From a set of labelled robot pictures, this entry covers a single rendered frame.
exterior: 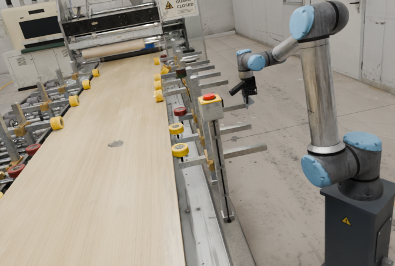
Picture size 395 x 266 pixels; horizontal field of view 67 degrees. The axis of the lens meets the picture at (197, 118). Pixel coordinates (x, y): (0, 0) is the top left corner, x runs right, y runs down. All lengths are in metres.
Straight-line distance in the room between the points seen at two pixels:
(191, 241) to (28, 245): 0.60
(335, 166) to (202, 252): 0.63
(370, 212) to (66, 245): 1.18
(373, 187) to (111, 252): 1.11
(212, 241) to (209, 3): 9.64
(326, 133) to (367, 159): 0.23
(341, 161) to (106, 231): 0.93
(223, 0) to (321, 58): 9.51
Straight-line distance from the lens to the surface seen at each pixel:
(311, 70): 1.25
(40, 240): 1.18
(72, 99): 2.47
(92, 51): 4.15
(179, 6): 4.00
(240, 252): 1.17
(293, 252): 2.11
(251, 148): 1.48
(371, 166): 1.48
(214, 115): 1.01
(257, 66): 1.72
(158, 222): 1.03
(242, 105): 1.93
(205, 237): 1.35
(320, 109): 1.28
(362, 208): 1.51
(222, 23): 10.69
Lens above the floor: 1.56
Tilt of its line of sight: 23 degrees down
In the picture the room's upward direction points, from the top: 10 degrees counter-clockwise
